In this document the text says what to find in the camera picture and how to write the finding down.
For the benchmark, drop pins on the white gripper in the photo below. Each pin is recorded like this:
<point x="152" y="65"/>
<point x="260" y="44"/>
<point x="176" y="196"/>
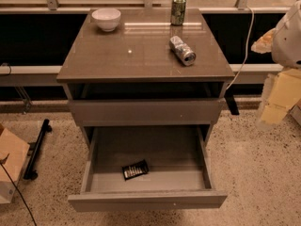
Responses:
<point x="288" y="44"/>

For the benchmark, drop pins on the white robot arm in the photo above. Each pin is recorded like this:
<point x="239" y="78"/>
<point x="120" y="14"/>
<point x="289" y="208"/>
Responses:
<point x="286" y="46"/>

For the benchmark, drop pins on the grey drawer cabinet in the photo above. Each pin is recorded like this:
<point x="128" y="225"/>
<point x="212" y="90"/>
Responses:
<point x="135" y="62"/>

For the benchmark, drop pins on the open grey middle drawer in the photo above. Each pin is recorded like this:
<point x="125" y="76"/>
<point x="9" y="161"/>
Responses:
<point x="178" y="178"/>

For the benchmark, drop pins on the closed grey top drawer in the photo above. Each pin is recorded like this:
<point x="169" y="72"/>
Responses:
<point x="145" y="112"/>

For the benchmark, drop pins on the cardboard box right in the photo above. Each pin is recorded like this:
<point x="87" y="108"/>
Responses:
<point x="296" y="112"/>

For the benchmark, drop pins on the cardboard box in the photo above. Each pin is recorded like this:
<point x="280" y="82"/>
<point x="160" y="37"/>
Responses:
<point x="296" y="112"/>
<point x="14" y="151"/>

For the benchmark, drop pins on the silver lying soda can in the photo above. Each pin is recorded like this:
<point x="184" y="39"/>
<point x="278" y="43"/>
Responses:
<point x="183" y="52"/>

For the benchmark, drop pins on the green standing soda can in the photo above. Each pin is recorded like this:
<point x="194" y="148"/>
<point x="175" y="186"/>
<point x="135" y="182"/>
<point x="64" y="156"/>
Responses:
<point x="177" y="12"/>

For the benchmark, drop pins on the white ceramic bowl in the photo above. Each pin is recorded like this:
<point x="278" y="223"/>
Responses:
<point x="107" y="19"/>

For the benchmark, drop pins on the metal window railing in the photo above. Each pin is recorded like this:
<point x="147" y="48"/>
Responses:
<point x="147" y="3"/>

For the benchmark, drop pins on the black metal bar stand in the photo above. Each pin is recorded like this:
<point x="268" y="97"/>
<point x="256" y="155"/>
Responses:
<point x="30" y="172"/>

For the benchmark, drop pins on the cardboard box left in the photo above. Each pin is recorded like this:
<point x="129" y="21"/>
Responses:
<point x="14" y="151"/>

